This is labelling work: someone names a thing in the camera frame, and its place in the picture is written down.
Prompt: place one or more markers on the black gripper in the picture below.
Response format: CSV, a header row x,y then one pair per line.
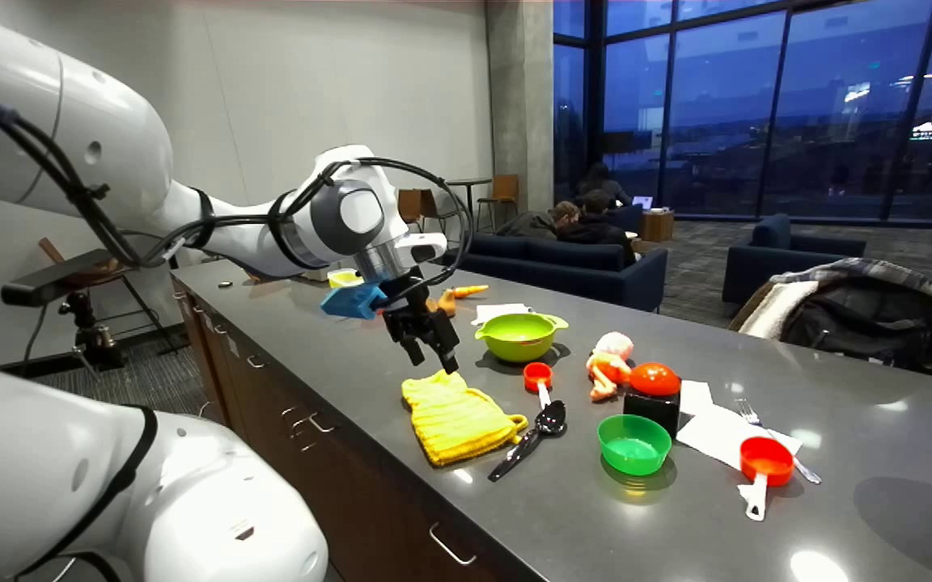
x,y
407,314

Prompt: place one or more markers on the yellow knitted cloth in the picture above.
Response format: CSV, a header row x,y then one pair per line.
x,y
457,421

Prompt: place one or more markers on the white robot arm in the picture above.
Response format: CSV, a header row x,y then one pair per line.
x,y
81,143

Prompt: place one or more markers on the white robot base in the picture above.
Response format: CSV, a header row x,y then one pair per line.
x,y
162,497

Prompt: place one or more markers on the orange carrot toy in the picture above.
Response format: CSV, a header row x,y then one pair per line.
x,y
454,296

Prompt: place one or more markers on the white folded paper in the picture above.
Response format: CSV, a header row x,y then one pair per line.
x,y
491,312

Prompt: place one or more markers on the lime green bowl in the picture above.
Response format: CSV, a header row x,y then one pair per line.
x,y
520,336

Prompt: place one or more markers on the small orange measuring cup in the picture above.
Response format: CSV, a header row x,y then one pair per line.
x,y
538,380

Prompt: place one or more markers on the black plastic spoon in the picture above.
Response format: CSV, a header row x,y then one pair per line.
x,y
552,421

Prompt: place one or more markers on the orange white plush toy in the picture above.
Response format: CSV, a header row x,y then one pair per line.
x,y
610,362

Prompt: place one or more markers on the wooden drawer cabinet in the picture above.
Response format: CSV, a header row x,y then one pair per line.
x,y
381,521

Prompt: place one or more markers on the dark blue sofa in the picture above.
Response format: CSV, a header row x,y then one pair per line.
x,y
591,268

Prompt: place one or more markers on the small green bowl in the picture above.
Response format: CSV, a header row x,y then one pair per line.
x,y
633,443

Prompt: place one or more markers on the black jar orange lid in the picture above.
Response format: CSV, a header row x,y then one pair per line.
x,y
652,391

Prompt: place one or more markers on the white paper napkin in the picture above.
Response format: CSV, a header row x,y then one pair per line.
x,y
719,430

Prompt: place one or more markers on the dark blue armchair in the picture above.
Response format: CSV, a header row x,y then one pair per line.
x,y
770,249

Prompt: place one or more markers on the jacket and backpack pile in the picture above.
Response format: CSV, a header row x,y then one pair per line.
x,y
863,308

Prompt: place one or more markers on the black camera on tripod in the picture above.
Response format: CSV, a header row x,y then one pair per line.
x,y
68,282

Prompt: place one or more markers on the orange measuring cup white handle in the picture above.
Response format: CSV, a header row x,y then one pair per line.
x,y
765,464

